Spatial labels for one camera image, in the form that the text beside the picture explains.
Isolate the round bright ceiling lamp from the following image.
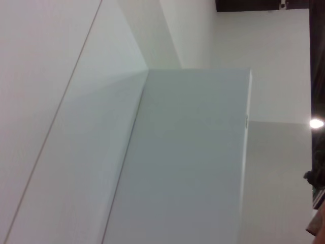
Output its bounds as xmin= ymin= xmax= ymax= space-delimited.
xmin=309 ymin=118 xmax=324 ymax=129

